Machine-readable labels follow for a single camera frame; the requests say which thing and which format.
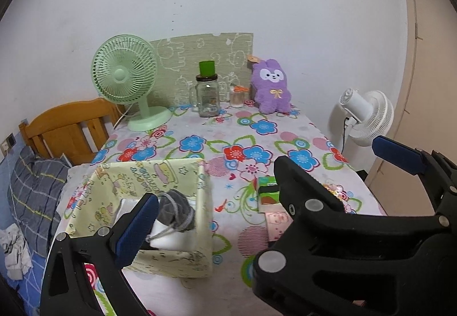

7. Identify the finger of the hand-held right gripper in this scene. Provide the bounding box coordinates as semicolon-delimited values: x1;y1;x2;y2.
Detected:
250;155;457;316
372;135;457;222

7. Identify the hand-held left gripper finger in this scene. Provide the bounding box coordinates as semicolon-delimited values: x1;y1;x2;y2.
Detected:
40;193;160;316

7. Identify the green tissue packet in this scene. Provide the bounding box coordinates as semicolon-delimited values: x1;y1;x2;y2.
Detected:
256;176;286;214

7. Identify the grey knit sock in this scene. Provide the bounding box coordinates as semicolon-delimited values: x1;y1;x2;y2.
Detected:
157;189;197;233

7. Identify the pink printed packet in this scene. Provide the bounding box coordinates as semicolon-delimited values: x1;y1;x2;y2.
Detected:
265;211;294;241

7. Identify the yellow cartoon fabric box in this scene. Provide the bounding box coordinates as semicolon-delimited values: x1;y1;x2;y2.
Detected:
62;157;215;279

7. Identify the white floor fan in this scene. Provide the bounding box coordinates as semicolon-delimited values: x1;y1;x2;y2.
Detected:
339;88;394;147

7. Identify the white bedding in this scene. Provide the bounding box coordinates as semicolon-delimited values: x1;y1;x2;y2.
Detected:
61;162;99;202

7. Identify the beige door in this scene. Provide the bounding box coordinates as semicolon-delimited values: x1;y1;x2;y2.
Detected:
364;0;457;217

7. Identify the floral tablecloth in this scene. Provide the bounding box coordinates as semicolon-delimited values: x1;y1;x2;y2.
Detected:
53;102;388;316

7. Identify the purple plush bunny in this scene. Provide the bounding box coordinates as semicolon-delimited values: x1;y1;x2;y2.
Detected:
246;55;292;114

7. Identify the grey plaid pillow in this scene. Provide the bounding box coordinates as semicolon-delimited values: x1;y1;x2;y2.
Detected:
8;146;70;256

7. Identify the blue bed sheet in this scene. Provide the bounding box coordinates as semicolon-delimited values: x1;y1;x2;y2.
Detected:
0;252;47;316

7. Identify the crumpled white cloth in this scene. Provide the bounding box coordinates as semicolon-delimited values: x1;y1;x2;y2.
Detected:
0;224;33;281

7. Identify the wooden headboard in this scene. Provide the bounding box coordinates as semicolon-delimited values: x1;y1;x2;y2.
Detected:
19;98;125;165

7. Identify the glass jar mug green lid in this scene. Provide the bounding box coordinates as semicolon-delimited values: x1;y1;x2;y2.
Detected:
191;61;229;119

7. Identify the green desk fan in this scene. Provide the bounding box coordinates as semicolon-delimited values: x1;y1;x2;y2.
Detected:
90;35;173;132

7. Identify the green patterned board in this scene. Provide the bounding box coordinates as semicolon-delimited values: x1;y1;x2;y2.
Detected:
149;33;254;107

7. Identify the black floor fan cable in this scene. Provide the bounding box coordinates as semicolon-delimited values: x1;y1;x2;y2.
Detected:
341;118;350;156

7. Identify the white desk fan cable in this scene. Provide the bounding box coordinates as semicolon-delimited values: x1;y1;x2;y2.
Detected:
113;103;133;129

